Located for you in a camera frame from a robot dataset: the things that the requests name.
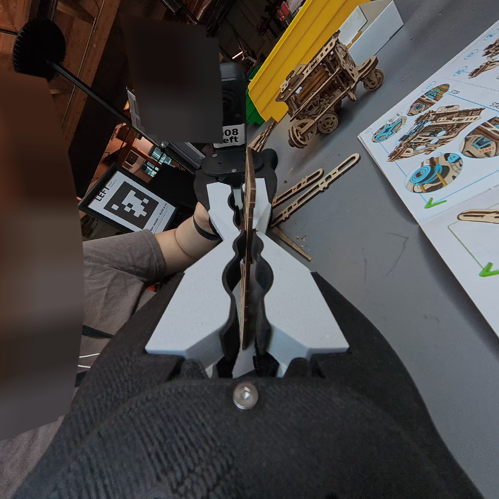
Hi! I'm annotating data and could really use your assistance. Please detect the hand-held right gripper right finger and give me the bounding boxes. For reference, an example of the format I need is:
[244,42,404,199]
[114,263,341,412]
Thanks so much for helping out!
[251,232,349,379]

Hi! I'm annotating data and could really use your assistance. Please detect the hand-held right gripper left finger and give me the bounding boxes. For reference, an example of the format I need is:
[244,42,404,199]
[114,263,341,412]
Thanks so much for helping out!
[145,230,245,379]

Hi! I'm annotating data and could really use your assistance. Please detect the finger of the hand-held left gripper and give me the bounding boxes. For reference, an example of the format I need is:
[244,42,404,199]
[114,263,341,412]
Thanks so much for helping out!
[253,177,273,234]
[206,182,244,241]

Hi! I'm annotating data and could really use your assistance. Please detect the plywood model part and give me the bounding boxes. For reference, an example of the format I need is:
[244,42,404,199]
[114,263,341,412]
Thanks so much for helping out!
[239,147,256,349]

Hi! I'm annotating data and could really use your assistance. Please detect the person's left forearm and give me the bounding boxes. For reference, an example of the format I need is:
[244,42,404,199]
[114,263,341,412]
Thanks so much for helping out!
[153,225,214,271]

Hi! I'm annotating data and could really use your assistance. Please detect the wooden model vehicle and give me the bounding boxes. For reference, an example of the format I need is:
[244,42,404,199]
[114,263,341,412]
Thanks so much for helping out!
[276,31,384,149]

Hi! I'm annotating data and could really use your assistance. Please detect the person's left hand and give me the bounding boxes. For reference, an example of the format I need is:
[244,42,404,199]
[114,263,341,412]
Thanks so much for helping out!
[192,203,220,243]

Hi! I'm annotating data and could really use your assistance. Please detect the wooden lattice strip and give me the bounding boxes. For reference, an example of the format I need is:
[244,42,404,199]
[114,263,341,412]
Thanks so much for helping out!
[249,122,275,153]

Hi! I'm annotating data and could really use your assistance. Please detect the wooden wedge stick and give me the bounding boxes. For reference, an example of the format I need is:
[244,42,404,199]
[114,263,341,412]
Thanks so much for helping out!
[273,226,312,261]

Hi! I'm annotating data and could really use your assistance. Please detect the green plastic bin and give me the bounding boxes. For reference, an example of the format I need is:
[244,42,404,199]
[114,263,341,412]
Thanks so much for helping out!
[246,88,264,125]

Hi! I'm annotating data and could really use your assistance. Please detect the slotted wooden strip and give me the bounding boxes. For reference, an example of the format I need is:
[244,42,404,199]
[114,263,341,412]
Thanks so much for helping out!
[271,153,360,227]
[272,168,324,207]

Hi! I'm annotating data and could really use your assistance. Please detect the framed black-white marker sign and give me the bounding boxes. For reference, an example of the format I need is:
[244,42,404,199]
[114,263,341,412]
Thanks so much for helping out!
[79,164,180,234]

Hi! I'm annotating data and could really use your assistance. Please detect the yellow plastic bin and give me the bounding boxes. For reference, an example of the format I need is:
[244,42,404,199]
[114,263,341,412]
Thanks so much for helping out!
[247,0,365,121]

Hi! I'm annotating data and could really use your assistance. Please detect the instruction booklet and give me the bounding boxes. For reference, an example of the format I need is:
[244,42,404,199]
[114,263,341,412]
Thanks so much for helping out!
[358,27,499,338]

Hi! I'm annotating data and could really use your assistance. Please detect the white cardboard box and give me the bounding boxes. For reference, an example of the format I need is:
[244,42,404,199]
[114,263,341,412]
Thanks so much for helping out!
[348,0,404,50]

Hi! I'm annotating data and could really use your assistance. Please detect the black disc on pole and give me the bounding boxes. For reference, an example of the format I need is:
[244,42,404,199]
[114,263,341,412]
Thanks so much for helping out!
[13,19,156,138]

